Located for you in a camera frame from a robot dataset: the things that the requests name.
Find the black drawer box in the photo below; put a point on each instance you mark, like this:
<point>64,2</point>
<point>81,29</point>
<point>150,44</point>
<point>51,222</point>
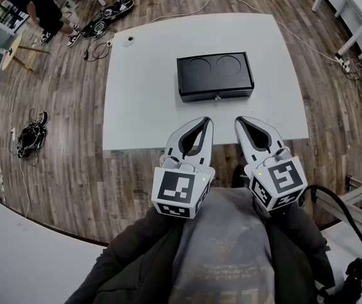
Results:
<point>215,78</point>

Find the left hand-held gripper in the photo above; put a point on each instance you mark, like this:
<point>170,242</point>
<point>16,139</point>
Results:
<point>174,188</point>

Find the aluminium ladder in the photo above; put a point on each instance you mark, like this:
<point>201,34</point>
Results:
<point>342,206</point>

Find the person's grey shirt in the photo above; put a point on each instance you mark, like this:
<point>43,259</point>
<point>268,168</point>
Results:
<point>225,233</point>

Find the white power strip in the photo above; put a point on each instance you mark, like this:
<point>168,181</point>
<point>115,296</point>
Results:
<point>109,42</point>
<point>342,62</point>

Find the person's right forearm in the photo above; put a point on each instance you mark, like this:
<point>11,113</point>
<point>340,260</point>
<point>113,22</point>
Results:
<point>298,239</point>

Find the black equipment case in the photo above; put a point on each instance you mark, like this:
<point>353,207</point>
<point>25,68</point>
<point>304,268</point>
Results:
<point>117,9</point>

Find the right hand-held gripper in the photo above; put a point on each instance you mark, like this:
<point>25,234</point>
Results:
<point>282,176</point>

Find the person's left forearm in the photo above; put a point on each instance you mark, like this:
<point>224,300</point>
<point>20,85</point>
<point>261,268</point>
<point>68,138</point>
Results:
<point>126,249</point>

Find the round wooden side table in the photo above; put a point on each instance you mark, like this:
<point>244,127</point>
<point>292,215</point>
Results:
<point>12,51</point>

